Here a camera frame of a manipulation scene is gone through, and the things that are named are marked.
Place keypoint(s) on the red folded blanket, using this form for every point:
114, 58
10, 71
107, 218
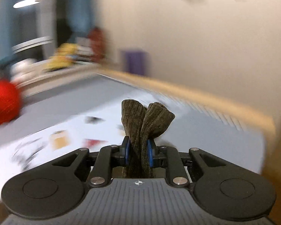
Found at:
10, 101

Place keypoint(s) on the yellow plush toy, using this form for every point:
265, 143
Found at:
62, 57

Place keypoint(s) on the purple box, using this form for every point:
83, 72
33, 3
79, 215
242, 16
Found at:
135, 61

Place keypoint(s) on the dark olive corduroy pants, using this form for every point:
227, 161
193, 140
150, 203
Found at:
140, 125

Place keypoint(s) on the dark red cushion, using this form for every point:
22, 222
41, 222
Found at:
97, 44

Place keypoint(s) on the grey printed bed sheet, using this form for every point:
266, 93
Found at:
98, 111

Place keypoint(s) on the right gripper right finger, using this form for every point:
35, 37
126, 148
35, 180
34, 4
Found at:
168, 158

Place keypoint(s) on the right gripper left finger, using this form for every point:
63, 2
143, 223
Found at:
105, 160

